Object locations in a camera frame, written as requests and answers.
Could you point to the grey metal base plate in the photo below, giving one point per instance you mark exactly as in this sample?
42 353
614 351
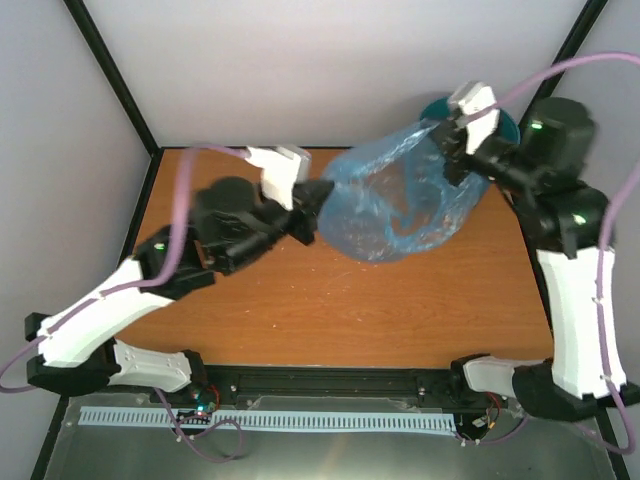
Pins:
538 451

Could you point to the black frame post left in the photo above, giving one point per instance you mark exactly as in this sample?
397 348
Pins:
93 38

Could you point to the black frame post right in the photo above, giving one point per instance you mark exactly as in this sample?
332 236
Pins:
579 32

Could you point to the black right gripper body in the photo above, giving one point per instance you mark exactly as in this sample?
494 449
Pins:
453 169

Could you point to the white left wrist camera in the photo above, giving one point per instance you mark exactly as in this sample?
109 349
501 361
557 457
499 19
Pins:
282 167

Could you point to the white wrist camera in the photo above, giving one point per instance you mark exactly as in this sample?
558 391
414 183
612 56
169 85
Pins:
475 112
282 167

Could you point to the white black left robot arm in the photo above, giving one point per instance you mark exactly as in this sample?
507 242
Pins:
231 224

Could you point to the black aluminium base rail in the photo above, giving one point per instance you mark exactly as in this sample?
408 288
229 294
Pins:
234 382

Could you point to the black frame post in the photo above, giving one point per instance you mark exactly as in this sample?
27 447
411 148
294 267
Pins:
93 38
579 32

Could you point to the blue plastic trash bag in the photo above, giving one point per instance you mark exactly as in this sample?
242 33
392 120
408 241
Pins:
391 198

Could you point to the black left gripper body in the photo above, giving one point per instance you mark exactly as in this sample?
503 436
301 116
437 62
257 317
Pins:
303 230

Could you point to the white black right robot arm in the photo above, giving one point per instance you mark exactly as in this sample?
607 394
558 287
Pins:
561 216

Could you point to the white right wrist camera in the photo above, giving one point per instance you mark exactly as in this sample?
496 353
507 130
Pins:
475 112

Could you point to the light blue slotted cable duct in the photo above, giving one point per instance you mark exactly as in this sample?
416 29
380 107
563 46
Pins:
277 421

